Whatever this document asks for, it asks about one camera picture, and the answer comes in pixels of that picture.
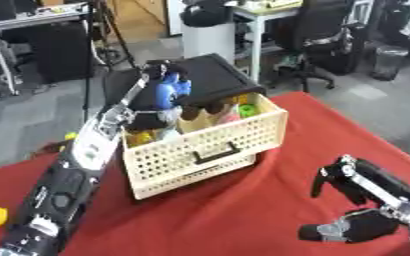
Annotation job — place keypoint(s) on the small yellow toy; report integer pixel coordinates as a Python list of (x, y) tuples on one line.
[(70, 136)]

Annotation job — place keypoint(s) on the blue toy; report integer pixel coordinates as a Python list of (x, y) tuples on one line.
[(169, 90)]

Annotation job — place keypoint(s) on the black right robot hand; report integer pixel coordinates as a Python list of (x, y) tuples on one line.
[(370, 186)]

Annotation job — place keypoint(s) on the pale pierced drawer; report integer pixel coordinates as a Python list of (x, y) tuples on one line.
[(208, 150)]

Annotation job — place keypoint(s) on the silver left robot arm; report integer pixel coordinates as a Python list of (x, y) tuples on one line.
[(62, 193)]

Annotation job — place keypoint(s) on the grey trash can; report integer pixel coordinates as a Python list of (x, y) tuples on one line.
[(389, 63)]

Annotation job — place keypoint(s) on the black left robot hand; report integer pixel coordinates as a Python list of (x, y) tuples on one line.
[(147, 110)]

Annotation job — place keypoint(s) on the black box under table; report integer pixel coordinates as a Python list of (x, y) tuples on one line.
[(62, 51)]

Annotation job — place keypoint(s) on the black office chair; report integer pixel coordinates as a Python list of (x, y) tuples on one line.
[(325, 40)]

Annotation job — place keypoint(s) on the black tripod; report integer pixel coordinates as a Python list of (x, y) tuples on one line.
[(106, 36)]

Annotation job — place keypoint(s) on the white desk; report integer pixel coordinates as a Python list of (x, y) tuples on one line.
[(261, 20)]

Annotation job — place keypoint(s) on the green toy fruit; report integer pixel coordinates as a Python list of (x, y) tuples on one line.
[(249, 110)]

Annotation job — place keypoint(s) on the grey work table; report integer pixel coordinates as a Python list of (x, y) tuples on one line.
[(16, 20)]

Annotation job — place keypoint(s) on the pink toy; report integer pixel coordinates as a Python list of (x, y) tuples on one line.
[(229, 115)]

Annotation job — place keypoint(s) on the yellow toy in drawer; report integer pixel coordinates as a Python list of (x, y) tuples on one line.
[(142, 138)]

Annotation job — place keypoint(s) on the black bag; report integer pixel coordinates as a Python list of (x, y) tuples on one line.
[(204, 13)]

